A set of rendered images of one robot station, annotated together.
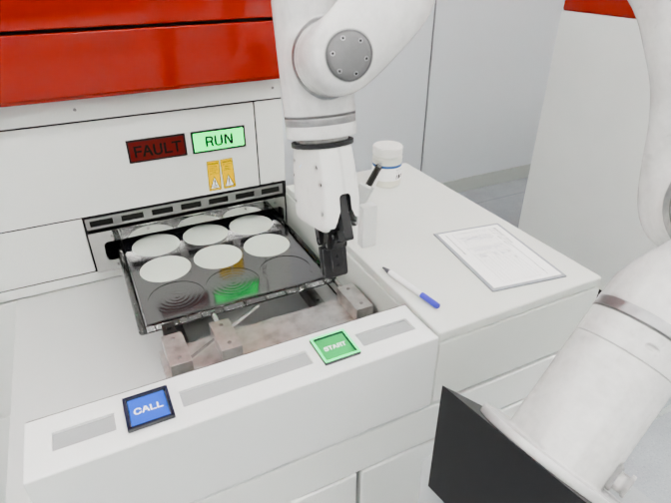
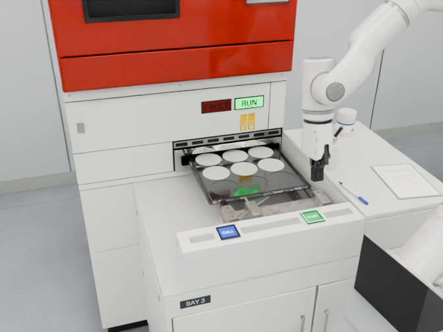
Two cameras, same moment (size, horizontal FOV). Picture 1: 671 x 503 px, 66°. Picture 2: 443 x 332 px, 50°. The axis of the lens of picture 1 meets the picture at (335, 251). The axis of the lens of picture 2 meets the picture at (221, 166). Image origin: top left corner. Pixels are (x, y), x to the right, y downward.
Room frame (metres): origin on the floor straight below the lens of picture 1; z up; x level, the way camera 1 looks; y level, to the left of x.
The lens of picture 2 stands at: (-0.59, 0.08, 1.77)
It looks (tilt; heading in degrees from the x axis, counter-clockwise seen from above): 29 degrees down; 9
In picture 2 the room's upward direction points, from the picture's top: straight up
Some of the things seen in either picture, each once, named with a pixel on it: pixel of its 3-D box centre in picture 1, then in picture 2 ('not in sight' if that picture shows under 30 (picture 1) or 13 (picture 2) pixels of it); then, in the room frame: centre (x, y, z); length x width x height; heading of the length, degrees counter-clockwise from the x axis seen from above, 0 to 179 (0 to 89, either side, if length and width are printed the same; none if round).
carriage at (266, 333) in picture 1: (271, 339); (275, 215); (0.71, 0.11, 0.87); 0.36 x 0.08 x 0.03; 116
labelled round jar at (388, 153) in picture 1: (386, 164); (345, 122); (1.18, -0.12, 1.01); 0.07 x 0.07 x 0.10
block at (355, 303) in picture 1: (353, 301); (321, 199); (0.78, -0.04, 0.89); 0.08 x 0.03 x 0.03; 26
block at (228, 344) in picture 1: (226, 339); (253, 211); (0.67, 0.18, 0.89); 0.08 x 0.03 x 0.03; 26
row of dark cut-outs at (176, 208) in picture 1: (191, 205); (228, 138); (1.06, 0.33, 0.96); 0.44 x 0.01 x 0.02; 116
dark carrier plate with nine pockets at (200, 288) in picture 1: (218, 256); (244, 168); (0.94, 0.25, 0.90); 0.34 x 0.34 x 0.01; 26
